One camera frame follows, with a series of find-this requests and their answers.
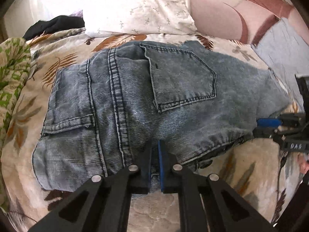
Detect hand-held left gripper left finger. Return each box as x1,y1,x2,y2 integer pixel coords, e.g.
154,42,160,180
29,141,153,232

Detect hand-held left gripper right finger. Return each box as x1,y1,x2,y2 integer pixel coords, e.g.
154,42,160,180
158,140,280,232

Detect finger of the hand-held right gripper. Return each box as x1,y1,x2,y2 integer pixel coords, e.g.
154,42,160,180
252,128,287,141
256,113,302,129

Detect blue denim pants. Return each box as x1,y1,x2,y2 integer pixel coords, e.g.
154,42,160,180
32,40,291,200

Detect person's right hand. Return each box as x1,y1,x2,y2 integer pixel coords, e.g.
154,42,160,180
297,153,309,174

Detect blue-grey pillow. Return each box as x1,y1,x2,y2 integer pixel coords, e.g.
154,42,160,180
251,18,309,78

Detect pink padded headboard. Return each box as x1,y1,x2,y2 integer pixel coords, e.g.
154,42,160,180
223,0,309,46

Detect pink bolster cushion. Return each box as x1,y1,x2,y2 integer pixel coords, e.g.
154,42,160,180
188,0,250,45

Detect leaf print bedsheet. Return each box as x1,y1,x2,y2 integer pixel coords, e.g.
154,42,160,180
1,28,309,232

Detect white floral pillow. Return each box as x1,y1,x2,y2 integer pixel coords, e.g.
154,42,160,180
83,0,198,35

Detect green patterned quilt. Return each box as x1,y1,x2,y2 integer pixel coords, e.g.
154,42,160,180
0,37,32,206

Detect black cloth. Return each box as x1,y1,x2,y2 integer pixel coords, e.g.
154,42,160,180
23,16,86,40

